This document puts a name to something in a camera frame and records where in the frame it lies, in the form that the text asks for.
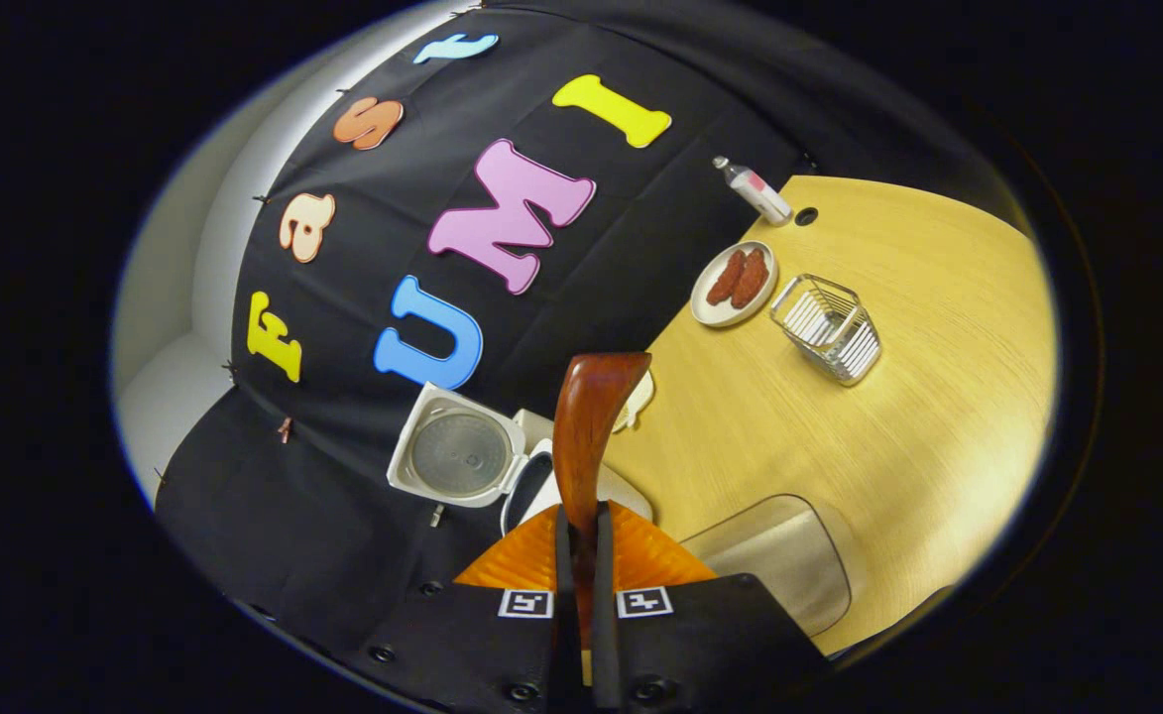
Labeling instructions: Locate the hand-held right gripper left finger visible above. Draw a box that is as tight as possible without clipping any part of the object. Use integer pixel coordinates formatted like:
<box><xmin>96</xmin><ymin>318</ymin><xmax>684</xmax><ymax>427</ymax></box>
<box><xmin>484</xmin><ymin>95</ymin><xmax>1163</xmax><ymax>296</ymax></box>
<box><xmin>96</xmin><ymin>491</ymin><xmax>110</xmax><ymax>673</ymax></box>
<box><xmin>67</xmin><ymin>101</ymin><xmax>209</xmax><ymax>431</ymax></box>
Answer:
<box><xmin>363</xmin><ymin>501</ymin><xmax>582</xmax><ymax>714</ymax></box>

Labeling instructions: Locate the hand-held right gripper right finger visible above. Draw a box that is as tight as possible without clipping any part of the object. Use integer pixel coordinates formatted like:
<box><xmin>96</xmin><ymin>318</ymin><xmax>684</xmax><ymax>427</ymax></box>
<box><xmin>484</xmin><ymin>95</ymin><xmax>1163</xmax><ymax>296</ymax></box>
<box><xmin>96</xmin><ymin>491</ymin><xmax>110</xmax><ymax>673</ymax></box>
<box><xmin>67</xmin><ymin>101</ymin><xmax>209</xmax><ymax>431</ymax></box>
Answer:
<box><xmin>593</xmin><ymin>501</ymin><xmax>835</xmax><ymax>714</ymax></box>

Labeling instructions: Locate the clear container of rice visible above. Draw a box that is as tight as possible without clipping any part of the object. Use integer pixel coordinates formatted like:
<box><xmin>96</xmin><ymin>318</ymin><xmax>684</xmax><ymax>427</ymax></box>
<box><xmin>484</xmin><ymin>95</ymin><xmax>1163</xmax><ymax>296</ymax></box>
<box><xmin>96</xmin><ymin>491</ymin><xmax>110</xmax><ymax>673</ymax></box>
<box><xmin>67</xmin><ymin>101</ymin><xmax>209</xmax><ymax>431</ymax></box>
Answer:
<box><xmin>678</xmin><ymin>494</ymin><xmax>853</xmax><ymax>638</ymax></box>

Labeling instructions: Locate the white rice cooker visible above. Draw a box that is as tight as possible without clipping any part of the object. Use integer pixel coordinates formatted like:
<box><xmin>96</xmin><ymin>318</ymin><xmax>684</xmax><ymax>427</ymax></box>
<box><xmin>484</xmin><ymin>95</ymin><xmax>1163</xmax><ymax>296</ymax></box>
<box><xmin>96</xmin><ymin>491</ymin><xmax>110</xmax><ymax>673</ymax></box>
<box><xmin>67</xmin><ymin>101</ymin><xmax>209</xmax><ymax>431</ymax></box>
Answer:
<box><xmin>386</xmin><ymin>382</ymin><xmax>653</xmax><ymax>541</ymax></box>

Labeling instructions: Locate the brown wooden spoon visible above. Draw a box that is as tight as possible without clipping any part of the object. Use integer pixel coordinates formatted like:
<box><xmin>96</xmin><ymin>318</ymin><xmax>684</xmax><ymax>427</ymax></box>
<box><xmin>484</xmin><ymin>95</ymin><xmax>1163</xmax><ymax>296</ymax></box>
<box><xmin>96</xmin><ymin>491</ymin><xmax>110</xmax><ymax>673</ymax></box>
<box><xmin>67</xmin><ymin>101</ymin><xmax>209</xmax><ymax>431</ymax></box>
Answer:
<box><xmin>551</xmin><ymin>351</ymin><xmax>653</xmax><ymax>651</ymax></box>

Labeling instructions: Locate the metal wire chopstick holder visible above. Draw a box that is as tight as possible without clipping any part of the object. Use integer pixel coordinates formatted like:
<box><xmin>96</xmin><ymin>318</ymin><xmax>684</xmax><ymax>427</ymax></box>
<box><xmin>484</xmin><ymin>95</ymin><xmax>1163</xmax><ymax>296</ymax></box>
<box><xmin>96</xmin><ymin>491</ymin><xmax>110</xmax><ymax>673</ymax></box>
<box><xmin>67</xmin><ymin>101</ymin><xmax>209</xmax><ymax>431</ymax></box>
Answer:
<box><xmin>769</xmin><ymin>274</ymin><xmax>882</xmax><ymax>387</ymax></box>

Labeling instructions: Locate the white divided dish of beans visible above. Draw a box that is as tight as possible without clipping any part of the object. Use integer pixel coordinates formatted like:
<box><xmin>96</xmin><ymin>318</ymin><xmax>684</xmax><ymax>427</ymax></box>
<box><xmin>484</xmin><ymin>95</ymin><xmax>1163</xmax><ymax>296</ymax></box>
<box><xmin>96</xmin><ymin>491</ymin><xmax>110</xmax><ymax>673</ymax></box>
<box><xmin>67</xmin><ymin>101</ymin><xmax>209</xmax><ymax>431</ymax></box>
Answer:
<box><xmin>616</xmin><ymin>372</ymin><xmax>656</xmax><ymax>434</ymax></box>

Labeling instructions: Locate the white round plate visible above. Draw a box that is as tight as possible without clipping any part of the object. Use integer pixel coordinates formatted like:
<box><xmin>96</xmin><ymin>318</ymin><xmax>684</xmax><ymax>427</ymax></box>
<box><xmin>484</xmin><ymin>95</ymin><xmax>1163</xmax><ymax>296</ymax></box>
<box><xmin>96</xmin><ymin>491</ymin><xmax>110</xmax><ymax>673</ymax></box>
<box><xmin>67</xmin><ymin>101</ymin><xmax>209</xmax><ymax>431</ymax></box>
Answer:
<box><xmin>690</xmin><ymin>241</ymin><xmax>778</xmax><ymax>329</ymax></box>

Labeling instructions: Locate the red-brown sausage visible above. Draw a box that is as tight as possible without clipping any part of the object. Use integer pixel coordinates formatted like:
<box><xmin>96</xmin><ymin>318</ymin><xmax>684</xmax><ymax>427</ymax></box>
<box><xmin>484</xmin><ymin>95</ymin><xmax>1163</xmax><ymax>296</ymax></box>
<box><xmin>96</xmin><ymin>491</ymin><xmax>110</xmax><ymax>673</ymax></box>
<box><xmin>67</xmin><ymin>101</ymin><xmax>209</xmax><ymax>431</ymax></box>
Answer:
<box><xmin>706</xmin><ymin>249</ymin><xmax>747</xmax><ymax>306</ymax></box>
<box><xmin>730</xmin><ymin>248</ymin><xmax>770</xmax><ymax>309</ymax></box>

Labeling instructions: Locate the small bottle with pink label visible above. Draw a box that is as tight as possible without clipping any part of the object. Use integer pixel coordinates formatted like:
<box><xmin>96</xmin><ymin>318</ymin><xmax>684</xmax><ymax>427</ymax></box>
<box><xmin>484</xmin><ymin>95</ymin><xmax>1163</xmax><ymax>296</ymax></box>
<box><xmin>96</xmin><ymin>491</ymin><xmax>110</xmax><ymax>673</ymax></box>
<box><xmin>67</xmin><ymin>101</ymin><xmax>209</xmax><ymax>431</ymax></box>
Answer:
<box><xmin>712</xmin><ymin>156</ymin><xmax>793</xmax><ymax>227</ymax></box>

